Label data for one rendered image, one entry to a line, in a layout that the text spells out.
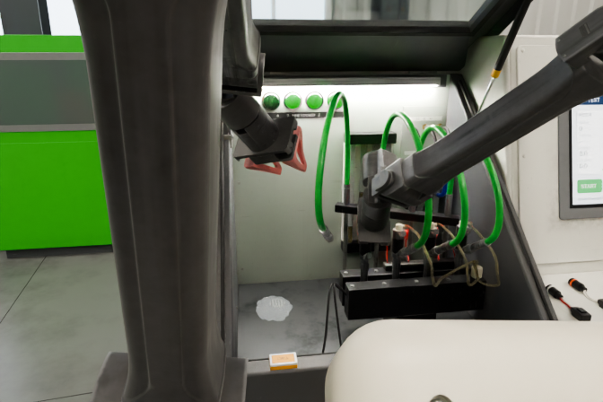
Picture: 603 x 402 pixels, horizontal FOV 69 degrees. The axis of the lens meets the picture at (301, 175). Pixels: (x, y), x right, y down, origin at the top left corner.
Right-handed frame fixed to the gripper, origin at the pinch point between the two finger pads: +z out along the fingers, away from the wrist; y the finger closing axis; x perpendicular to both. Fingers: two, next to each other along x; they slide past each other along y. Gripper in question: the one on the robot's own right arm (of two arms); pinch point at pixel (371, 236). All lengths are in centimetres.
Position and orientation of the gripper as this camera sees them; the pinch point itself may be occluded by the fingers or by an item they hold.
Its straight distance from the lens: 101.2
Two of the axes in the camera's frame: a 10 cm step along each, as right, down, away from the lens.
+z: 0.7, 5.1, 8.6
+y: 0.7, -8.6, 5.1
